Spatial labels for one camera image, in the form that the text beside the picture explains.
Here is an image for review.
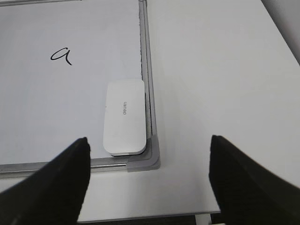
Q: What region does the white whiteboard eraser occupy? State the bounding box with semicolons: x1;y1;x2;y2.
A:
103;79;147;157

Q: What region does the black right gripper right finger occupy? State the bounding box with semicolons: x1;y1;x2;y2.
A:
209;135;300;225

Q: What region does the whiteboard with grey frame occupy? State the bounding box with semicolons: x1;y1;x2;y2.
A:
0;0;160;178

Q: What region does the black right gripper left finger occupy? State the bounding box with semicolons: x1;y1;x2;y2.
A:
0;137;91;225

